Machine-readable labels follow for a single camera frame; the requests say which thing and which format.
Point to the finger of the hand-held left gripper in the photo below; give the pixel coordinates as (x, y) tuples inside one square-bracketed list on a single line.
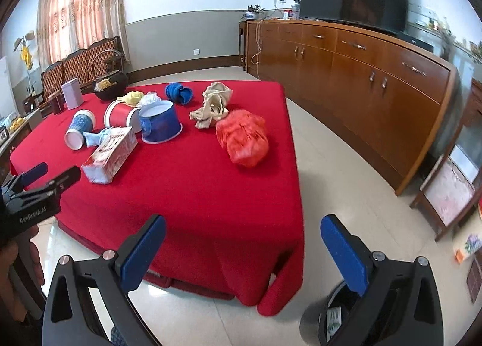
[(34, 173), (64, 178)]

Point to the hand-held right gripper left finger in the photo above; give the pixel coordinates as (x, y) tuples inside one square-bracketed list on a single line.
[(145, 252)]

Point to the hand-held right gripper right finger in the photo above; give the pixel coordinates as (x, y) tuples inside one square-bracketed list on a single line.
[(344, 252)]

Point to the light blue tissue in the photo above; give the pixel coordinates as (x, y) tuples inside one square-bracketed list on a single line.
[(94, 138)]

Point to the red and white carton box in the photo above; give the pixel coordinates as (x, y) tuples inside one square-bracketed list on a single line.
[(109, 154)]

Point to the blue and white paper cup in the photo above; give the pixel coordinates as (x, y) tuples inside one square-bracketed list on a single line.
[(79, 127)]

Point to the black trash bin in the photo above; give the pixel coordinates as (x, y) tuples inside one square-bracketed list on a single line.
[(312, 325)]

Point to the red paper cup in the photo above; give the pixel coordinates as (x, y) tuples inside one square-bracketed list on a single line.
[(120, 116)]

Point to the red plastic bag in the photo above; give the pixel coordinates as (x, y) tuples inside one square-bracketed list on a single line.
[(243, 139)]

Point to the beige cloth bag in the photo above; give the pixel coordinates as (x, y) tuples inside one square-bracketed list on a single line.
[(212, 109)]

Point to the person's left hand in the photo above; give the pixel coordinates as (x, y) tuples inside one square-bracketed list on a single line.
[(20, 274)]

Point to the plate of yellow fruit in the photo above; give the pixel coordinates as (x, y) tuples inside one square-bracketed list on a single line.
[(17, 124)]

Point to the dark red canister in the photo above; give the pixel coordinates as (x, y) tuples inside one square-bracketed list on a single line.
[(56, 104)]

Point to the red tablecloth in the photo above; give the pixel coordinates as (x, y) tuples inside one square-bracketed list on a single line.
[(188, 188)]

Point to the lavender tin box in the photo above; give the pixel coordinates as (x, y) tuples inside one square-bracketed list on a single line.
[(72, 93)]

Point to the white refrigerator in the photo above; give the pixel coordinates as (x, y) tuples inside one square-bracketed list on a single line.
[(5, 86)]

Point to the yellow cloth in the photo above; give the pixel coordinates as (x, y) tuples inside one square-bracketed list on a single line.
[(130, 98)]

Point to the wooden sofa bench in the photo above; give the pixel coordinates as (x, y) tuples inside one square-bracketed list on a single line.
[(75, 65)]

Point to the clear plastic bag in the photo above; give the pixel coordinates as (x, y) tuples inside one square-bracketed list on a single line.
[(150, 99)]

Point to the yellow artificial flowers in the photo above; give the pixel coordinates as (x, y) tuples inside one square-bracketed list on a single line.
[(25, 56)]

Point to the flower printed bag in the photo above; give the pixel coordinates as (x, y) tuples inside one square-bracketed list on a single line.
[(470, 246)]

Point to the blue knit cloth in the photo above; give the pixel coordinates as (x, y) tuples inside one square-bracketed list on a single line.
[(179, 93)]

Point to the wooden sideboard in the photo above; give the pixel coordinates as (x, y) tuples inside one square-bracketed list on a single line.
[(357, 78)]

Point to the beige patterned curtain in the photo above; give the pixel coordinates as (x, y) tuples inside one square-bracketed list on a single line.
[(83, 3)]

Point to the black set-top box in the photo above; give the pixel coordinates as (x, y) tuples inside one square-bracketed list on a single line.
[(414, 43)]

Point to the small wooden side table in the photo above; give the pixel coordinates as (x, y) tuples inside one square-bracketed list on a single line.
[(243, 45)]

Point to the group of bottles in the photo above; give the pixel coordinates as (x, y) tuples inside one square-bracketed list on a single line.
[(293, 11)]

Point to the potted plant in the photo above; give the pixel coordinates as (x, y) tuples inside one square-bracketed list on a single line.
[(253, 13)]

